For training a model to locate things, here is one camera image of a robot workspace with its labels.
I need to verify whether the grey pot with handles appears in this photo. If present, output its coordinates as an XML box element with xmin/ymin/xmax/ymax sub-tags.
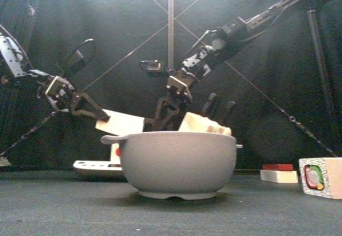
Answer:
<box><xmin>99</xmin><ymin>130</ymin><xmax>245</xmax><ymax>201</ymax></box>

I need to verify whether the wooden toy knife block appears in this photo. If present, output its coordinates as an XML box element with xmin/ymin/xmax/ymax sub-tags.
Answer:
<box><xmin>178</xmin><ymin>111</ymin><xmax>234</xmax><ymax>137</ymax></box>

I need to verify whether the dark slanted stand pole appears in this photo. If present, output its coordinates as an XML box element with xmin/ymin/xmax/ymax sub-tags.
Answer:
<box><xmin>306</xmin><ymin>9</ymin><xmax>337</xmax><ymax>115</ymax></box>

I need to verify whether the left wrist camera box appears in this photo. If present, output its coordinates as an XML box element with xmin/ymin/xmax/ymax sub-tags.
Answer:
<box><xmin>59</xmin><ymin>38</ymin><xmax>98</xmax><ymax>76</ymax></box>

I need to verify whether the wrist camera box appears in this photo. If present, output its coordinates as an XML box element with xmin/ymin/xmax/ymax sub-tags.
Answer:
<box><xmin>139</xmin><ymin>59</ymin><xmax>166</xmax><ymax>75</ymax></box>
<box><xmin>59</xmin><ymin>38</ymin><xmax>98</xmax><ymax>76</ymax></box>

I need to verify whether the white brown toy object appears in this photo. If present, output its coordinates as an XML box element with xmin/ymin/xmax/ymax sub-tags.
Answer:
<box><xmin>73</xmin><ymin>159</ymin><xmax>127</xmax><ymax>182</ymax></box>

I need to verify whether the white sushi roll piece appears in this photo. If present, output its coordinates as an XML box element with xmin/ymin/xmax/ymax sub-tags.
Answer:
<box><xmin>298</xmin><ymin>157</ymin><xmax>342</xmax><ymax>200</ymax></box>

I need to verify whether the white toy cleaver knife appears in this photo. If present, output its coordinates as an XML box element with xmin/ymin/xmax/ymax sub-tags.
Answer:
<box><xmin>94</xmin><ymin>109</ymin><xmax>147</xmax><ymax>136</ymax></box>

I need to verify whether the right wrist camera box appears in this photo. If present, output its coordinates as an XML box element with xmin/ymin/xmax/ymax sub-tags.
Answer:
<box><xmin>139</xmin><ymin>59</ymin><xmax>166</xmax><ymax>75</ymax></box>

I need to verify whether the vertical metal frame pole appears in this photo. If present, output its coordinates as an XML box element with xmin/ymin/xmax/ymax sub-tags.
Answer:
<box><xmin>168</xmin><ymin>0</ymin><xmax>177</xmax><ymax>71</ymax></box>

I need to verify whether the red white nigiri block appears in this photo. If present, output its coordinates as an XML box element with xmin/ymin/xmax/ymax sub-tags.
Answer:
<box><xmin>260</xmin><ymin>163</ymin><xmax>301</xmax><ymax>185</ymax></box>

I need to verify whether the black toy knife handle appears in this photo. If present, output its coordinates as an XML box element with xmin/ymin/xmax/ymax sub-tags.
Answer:
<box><xmin>220</xmin><ymin>100</ymin><xmax>238</xmax><ymax>127</ymax></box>
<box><xmin>202</xmin><ymin>92</ymin><xmax>222</xmax><ymax>118</ymax></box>

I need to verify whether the toy sushi roll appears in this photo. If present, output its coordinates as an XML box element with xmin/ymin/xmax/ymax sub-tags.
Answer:
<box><xmin>110</xmin><ymin>143</ymin><xmax>123</xmax><ymax>165</ymax></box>

